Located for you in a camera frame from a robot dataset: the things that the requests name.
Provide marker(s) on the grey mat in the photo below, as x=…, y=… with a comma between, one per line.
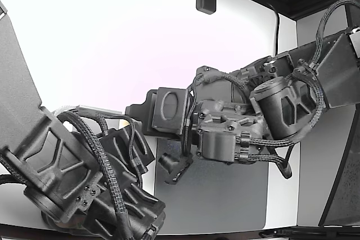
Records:
x=211, y=200

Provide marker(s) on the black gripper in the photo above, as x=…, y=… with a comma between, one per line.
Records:
x=219, y=144
x=146, y=209

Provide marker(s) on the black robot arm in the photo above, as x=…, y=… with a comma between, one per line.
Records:
x=17, y=82
x=340, y=77

